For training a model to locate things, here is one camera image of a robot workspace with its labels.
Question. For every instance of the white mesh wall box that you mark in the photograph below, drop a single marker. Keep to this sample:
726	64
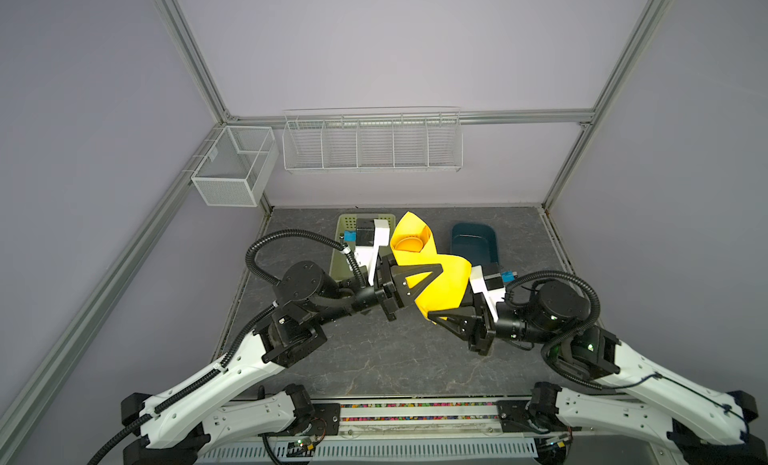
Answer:
236	168

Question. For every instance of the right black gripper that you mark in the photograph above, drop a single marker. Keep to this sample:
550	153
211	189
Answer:
479	333

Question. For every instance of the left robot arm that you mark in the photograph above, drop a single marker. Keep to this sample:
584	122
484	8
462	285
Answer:
194	416

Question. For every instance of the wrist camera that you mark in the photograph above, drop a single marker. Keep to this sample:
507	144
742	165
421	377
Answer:
368	236
489	280

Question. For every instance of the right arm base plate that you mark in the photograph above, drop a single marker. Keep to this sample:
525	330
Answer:
529	417

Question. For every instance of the white wire wall rack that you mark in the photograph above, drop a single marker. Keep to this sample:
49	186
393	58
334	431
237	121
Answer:
373	139

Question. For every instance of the yellow paper napkin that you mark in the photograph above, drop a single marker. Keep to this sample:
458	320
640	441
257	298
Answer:
447	291

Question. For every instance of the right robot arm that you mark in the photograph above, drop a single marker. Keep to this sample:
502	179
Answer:
606	384

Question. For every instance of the teal plastic tray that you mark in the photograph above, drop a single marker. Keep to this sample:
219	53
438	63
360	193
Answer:
475	242

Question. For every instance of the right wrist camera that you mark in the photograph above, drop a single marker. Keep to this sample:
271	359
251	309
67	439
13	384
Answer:
489	280

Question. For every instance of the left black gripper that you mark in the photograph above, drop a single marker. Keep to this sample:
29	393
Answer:
391	284

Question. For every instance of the white vented cable duct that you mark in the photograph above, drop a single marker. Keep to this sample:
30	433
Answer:
409	450

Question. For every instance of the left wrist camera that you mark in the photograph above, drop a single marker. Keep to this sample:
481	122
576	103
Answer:
368	236

